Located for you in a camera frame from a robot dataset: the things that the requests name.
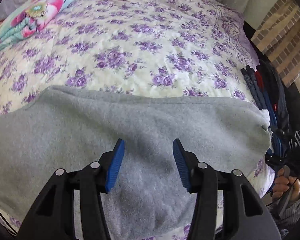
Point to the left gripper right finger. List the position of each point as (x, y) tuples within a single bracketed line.
[(227, 206)]

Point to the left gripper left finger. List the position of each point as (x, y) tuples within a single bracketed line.
[(51, 215)]

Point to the grey sweat pants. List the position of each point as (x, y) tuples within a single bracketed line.
[(70, 128)]

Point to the grey knit sleeve forearm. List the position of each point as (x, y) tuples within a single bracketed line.
[(290, 216)]

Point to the person's right hand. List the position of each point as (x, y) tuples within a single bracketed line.
[(282, 185)]

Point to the stack of dark folded clothes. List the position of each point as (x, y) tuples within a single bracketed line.
[(269, 93)]

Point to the brick pattern curtain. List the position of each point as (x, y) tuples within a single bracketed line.
[(278, 37)]

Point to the folded floral turquoise blanket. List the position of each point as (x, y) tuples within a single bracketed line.
[(30, 18)]

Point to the purple floral bedspread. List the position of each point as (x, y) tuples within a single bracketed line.
[(151, 48)]

